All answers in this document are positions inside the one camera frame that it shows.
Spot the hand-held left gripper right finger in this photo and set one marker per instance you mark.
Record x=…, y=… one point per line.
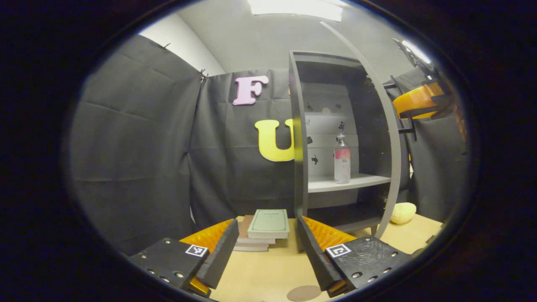
x=312, y=251

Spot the black backdrop cloth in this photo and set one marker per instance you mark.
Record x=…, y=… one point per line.
x=126, y=167

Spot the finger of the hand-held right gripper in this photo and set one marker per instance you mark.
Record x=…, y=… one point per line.
x=415, y=100
x=415, y=58

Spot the long ceiling light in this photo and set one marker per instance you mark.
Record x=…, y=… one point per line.
x=416, y=51
x=295, y=9

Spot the brown round coaster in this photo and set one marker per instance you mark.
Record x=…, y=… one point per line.
x=304, y=293

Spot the green cover book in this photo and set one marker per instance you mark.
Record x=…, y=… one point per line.
x=269, y=222

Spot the brown cover book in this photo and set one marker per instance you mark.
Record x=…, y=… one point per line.
x=244, y=228

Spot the clear bottle with pink label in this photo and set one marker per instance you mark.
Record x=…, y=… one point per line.
x=342, y=161

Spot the grey cover book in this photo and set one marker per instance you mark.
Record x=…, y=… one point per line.
x=249, y=248

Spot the pale yellow bread roll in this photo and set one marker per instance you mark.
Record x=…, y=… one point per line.
x=403, y=213

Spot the dark grey cabinet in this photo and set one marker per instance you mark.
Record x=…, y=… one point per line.
x=298, y=167

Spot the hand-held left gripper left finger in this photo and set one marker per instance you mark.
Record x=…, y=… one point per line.
x=220, y=256

